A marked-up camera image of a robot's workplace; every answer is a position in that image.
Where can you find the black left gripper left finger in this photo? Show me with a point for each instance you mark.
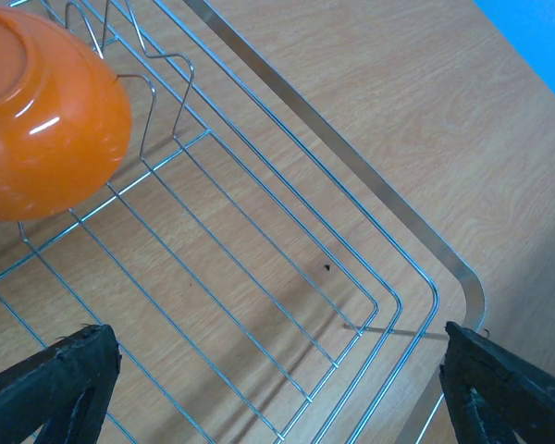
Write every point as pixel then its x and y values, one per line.
pixel 62 392

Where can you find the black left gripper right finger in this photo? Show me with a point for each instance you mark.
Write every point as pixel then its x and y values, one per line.
pixel 493 395

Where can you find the steel wire dish rack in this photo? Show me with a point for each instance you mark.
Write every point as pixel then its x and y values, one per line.
pixel 261 288

